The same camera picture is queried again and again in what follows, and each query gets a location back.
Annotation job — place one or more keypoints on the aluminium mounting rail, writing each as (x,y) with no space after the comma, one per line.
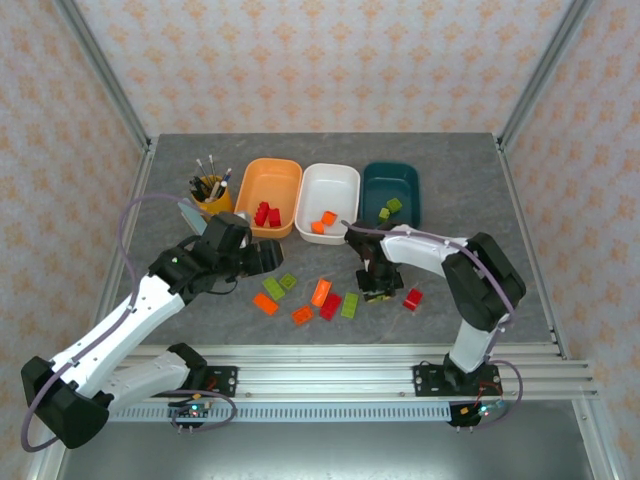
(325,372)

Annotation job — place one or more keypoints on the aluminium frame corner post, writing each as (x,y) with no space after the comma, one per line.
(105,75)
(542,75)

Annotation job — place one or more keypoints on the teal plastic container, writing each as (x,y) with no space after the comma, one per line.
(395,182)

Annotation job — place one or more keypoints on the grey flat scraper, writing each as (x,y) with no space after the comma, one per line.
(194,214)

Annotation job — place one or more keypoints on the long green lego brick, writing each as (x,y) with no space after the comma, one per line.
(273,288)
(349,305)

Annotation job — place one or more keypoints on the yellow pen cup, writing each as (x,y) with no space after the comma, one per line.
(220,204)

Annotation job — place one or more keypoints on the wooden pencil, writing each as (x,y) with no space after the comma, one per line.
(215,191)

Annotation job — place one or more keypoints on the flat orange lego brick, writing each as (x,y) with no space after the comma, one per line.
(265,304)

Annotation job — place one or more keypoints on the small silver round object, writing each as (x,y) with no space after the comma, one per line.
(243,217)

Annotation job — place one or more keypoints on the orange plastic container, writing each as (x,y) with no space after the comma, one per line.
(270,180)

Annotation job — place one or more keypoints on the white plastic container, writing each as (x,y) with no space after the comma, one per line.
(327,192)

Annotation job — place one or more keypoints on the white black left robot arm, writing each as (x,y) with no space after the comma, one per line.
(100,345)

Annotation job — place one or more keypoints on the black pen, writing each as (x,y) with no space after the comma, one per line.
(195,184)

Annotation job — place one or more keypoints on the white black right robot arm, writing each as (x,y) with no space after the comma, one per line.
(480,280)

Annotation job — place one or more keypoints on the curved orange lego piece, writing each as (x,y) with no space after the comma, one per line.
(321,292)

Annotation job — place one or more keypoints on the small orange lego brick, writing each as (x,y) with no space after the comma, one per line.
(302,315)

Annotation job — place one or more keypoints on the blue red pen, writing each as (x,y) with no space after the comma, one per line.
(227,175)

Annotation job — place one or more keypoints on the small circuit board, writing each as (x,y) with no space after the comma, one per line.
(482,411)
(192,412)

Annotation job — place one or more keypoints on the aluminium table side rail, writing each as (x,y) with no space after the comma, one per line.
(127,240)
(532,250)

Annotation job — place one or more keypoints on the red lego brick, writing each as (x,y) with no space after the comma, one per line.
(330,307)
(261,215)
(413,299)
(275,217)

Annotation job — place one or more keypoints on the silver tipped pen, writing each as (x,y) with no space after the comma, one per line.
(201,170)
(212,166)

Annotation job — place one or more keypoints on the small square green lego brick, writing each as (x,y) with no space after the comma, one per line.
(287,281)

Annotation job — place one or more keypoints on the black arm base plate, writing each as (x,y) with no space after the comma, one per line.
(430,380)
(225,380)

